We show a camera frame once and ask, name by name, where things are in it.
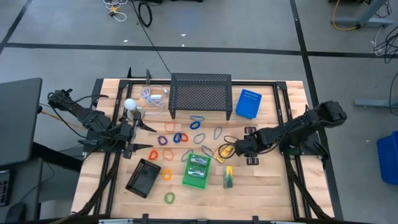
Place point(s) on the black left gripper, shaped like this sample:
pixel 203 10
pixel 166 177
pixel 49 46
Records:
pixel 128 135

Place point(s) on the dark keyboard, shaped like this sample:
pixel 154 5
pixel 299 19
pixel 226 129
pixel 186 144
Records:
pixel 3 186

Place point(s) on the orange rubber band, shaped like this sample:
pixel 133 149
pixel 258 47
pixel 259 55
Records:
pixel 170 122
pixel 215 151
pixel 163 154

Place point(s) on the black aluminium rig frame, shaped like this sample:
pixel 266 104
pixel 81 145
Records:
pixel 255 82

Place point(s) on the yellow spiral wrist coil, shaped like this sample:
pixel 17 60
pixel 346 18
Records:
pixel 163 175

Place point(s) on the green plastic slotted basket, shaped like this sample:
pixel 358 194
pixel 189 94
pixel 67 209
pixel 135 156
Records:
pixel 194 184

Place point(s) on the black mesh monitor riser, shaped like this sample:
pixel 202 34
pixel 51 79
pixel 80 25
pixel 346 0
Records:
pixel 200 93

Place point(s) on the blue spiral wrist coil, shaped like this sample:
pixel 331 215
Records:
pixel 191 125
pixel 174 137

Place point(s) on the black computer mouse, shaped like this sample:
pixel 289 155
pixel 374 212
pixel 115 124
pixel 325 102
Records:
pixel 15 213

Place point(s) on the blue storage bin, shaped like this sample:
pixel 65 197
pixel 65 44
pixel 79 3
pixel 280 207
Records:
pixel 388 158

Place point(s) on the grey desk foot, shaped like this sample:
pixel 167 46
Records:
pixel 373 103

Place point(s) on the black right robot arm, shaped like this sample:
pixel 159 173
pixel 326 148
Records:
pixel 298 130

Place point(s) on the black desk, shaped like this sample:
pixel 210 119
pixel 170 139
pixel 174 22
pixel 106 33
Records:
pixel 18 118

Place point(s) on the black plastic slotted basket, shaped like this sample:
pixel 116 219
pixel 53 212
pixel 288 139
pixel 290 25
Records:
pixel 143 179

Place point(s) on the brass lamp with white bulb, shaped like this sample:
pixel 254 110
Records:
pixel 130 104

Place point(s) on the blue plastic slotted basket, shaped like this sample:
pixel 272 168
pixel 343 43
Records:
pixel 248 105

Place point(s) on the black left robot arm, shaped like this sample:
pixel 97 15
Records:
pixel 77 112

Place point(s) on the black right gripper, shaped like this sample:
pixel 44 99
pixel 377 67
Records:
pixel 258 144

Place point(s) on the grey desk leg frame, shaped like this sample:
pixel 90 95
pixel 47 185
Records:
pixel 363 21

